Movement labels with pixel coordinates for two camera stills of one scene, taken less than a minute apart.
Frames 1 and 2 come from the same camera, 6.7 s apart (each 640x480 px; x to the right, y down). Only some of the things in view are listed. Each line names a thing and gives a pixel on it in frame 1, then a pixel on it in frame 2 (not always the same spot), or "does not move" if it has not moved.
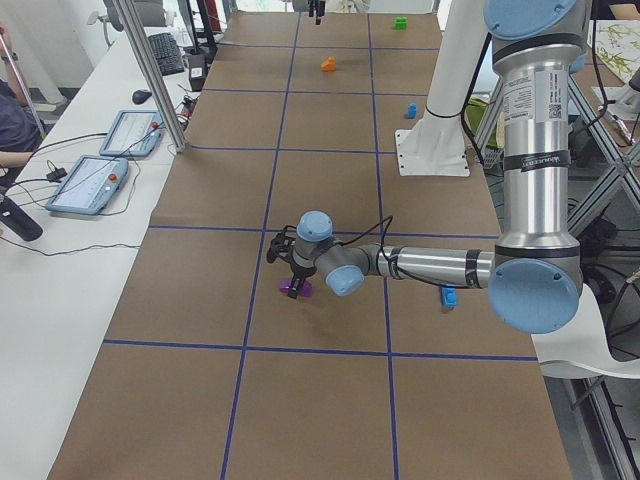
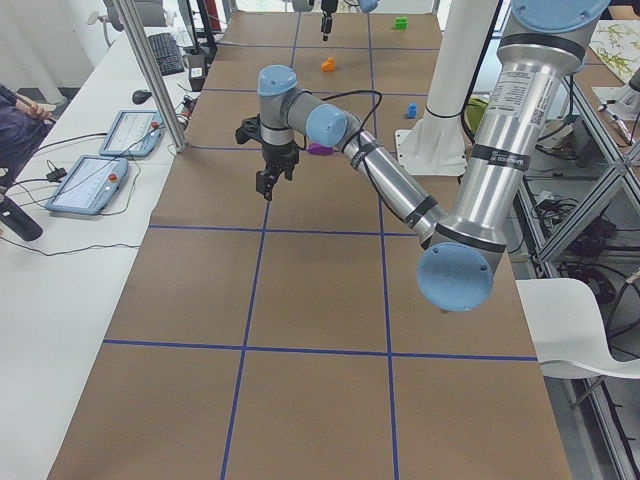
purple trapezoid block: [306, 289] to [320, 150]
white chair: [581, 349] does not move
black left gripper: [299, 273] to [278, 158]
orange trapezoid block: [329, 65] does not move
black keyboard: [168, 54] does not move
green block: [400, 23] does not move
